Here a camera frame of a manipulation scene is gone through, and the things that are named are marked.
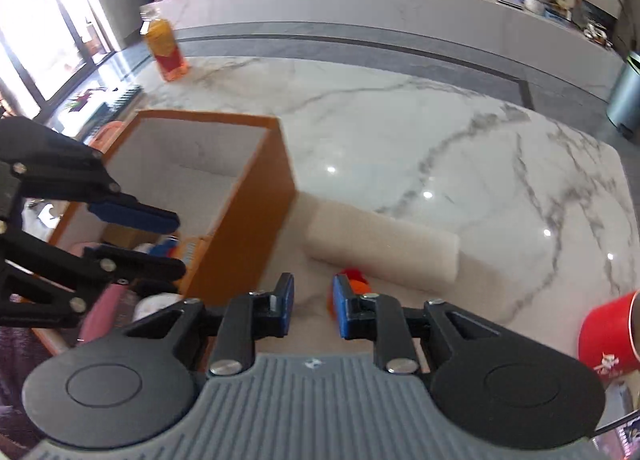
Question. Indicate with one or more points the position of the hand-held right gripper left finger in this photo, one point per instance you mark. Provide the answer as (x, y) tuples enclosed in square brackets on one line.
[(285, 305)]

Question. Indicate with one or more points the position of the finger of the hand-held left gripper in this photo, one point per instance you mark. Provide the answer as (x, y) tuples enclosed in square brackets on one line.
[(135, 217), (140, 267)]

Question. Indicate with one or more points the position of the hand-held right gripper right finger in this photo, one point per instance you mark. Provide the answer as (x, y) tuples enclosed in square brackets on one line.
[(341, 310)]

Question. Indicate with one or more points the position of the orange crochet ball toy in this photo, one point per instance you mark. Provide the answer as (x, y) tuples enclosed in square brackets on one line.
[(357, 285)]

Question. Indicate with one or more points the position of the pink card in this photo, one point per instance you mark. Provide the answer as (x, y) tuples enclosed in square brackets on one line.
[(100, 315)]

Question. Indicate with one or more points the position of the orange storage box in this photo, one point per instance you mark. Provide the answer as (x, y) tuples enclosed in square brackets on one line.
[(250, 220)]

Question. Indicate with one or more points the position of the brown cardboard box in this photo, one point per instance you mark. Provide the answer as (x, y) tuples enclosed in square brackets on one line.
[(120, 236)]

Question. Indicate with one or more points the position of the black and white panda plush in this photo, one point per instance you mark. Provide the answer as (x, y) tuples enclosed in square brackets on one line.
[(155, 305)]

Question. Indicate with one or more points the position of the plush toy in blue clothes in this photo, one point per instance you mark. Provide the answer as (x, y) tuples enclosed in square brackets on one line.
[(192, 260)]

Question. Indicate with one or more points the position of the long cream box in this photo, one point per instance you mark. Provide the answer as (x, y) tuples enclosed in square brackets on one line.
[(385, 245)]

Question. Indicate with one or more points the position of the dark purple cloth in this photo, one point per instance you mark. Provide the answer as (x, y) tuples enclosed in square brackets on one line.
[(20, 390)]

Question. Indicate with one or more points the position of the bottle of orange drink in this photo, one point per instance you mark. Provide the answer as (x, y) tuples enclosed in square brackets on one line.
[(165, 47)]

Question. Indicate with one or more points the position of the glass door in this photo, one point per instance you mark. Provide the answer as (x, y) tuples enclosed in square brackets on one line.
[(45, 15)]

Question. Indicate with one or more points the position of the red cylinder container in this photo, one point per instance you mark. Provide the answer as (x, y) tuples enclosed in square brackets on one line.
[(607, 335)]

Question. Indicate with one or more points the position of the long white marble cabinet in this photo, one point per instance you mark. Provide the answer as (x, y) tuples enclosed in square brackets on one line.
[(350, 5)]

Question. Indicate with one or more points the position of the grey trash can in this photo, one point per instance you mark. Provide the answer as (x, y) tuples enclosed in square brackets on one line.
[(625, 95)]

